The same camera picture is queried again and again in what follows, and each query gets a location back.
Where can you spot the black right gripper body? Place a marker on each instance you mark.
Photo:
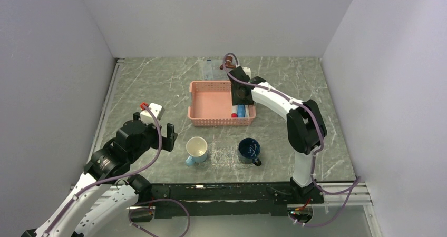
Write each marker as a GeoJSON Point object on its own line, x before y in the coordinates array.
{"type": "Point", "coordinates": [236, 99]}

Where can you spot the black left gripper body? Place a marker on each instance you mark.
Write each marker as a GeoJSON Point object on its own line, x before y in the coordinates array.
{"type": "Point", "coordinates": [152, 139]}

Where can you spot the white red-capped toothpaste tube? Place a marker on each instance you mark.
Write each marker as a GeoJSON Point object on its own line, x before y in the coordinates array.
{"type": "Point", "coordinates": [234, 111]}

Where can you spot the blue toothpaste tube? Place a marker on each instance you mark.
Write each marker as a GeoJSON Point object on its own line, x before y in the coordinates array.
{"type": "Point", "coordinates": [241, 111]}

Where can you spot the light blue white mug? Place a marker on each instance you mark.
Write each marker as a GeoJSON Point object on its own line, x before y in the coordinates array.
{"type": "Point", "coordinates": [197, 149]}

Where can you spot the dark blue mug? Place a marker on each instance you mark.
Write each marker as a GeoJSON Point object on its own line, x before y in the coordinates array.
{"type": "Point", "coordinates": [249, 150]}

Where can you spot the clear textured acrylic tray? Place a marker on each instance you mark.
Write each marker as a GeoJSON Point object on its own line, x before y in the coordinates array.
{"type": "Point", "coordinates": [226, 156]}

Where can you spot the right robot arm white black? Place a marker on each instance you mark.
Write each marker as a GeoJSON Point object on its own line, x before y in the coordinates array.
{"type": "Point", "coordinates": [305, 126]}

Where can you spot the pink plastic basket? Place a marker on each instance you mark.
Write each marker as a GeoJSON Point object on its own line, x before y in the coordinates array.
{"type": "Point", "coordinates": [211, 105]}

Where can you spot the copper faucet tap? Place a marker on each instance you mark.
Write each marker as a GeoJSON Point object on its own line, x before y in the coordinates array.
{"type": "Point", "coordinates": [228, 63]}

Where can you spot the clear plastic box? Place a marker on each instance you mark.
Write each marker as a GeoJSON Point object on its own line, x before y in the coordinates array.
{"type": "Point", "coordinates": [211, 71]}

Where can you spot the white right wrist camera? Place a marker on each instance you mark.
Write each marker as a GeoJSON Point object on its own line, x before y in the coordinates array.
{"type": "Point", "coordinates": [247, 71]}

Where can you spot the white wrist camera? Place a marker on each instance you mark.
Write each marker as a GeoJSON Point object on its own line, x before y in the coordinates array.
{"type": "Point", "coordinates": [247, 71]}
{"type": "Point", "coordinates": [149, 111]}

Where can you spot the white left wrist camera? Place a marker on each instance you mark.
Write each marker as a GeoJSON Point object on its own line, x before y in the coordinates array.
{"type": "Point", "coordinates": [149, 111]}

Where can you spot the aluminium side rail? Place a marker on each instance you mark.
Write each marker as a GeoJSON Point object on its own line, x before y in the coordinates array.
{"type": "Point", "coordinates": [100, 126]}

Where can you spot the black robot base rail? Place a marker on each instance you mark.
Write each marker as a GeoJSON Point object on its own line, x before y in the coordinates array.
{"type": "Point", "coordinates": [166, 201]}

